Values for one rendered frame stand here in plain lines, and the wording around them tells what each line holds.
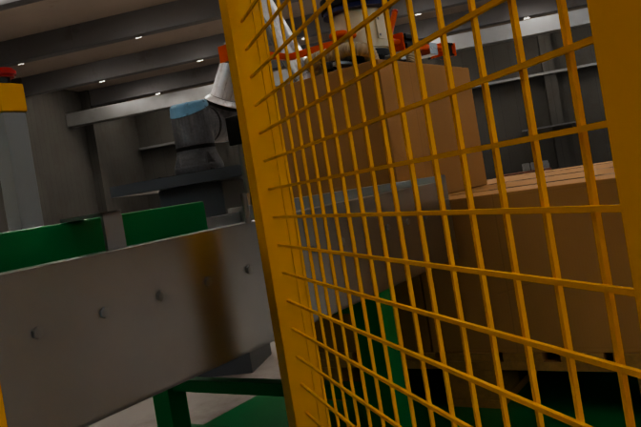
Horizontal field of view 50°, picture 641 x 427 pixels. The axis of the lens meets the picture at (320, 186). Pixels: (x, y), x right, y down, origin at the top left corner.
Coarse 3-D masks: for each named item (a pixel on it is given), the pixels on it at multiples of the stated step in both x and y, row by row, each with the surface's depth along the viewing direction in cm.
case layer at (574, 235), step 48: (480, 192) 189; (528, 192) 165; (576, 192) 159; (480, 240) 173; (528, 240) 166; (576, 240) 160; (624, 240) 154; (480, 288) 174; (528, 288) 167; (336, 336) 200; (432, 336) 183; (480, 336) 175; (576, 336) 162; (624, 336) 156
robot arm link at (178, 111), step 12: (180, 108) 257; (192, 108) 257; (204, 108) 260; (180, 120) 257; (192, 120) 257; (204, 120) 259; (216, 120) 266; (180, 132) 257; (192, 132) 257; (204, 132) 259; (216, 132) 267; (180, 144) 258; (192, 144) 257
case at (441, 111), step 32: (288, 96) 202; (320, 96) 196; (352, 96) 190; (384, 96) 184; (416, 96) 199; (448, 96) 216; (416, 128) 196; (448, 128) 213; (288, 160) 205; (320, 160) 198; (384, 160) 186; (448, 160) 211; (480, 160) 230; (448, 192) 208
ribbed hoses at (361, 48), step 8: (344, 48) 200; (360, 48) 198; (312, 56) 207; (328, 56) 205; (344, 56) 203; (368, 56) 200; (376, 56) 201; (408, 56) 223; (304, 64) 210; (320, 72) 213
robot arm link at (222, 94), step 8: (224, 64) 269; (224, 72) 270; (216, 80) 273; (224, 80) 270; (216, 88) 272; (224, 88) 271; (232, 88) 271; (208, 96) 274; (216, 96) 272; (224, 96) 272; (232, 96) 273; (208, 104) 272; (216, 104) 271; (224, 104) 271; (232, 104) 273; (224, 112) 272; (232, 112) 273; (224, 120) 272; (224, 128) 272; (224, 136) 275
